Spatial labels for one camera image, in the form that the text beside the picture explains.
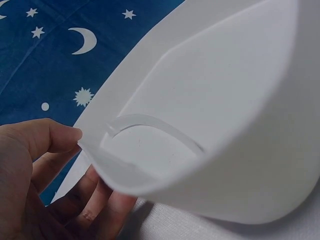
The person's left hand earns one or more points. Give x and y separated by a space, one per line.
22 180

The white foam sheet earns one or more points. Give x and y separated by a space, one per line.
212 112

